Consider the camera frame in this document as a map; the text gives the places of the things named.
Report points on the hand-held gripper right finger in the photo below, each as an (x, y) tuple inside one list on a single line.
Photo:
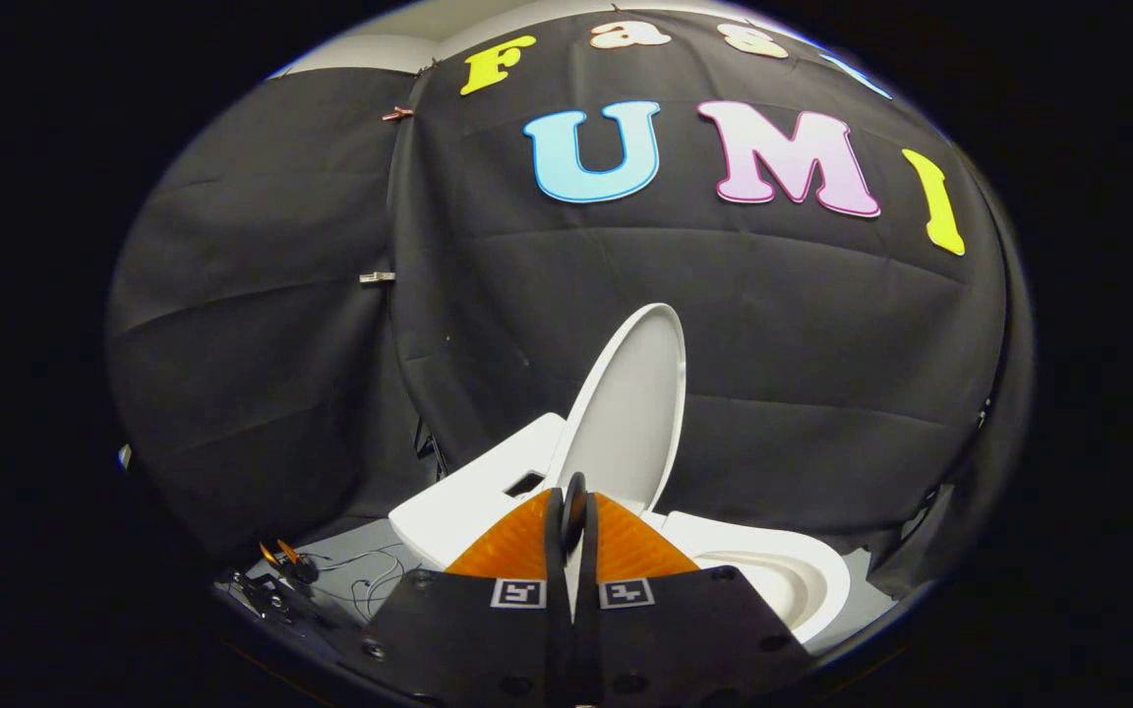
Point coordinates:
[(588, 610)]

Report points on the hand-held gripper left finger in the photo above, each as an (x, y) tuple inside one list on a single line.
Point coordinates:
[(557, 610)]

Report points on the black round lid tab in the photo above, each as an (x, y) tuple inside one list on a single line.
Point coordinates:
[(574, 506)]

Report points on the white toilet lid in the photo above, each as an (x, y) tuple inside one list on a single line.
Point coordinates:
[(626, 413)]

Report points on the white toilet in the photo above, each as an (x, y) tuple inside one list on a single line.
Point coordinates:
[(468, 501)]

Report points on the black backdrop cloth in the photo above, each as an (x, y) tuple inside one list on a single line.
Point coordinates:
[(773, 324)]

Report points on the silver clip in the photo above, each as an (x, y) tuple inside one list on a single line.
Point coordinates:
[(377, 277)]

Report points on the copper clip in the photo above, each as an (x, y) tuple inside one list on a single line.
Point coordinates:
[(396, 114)]

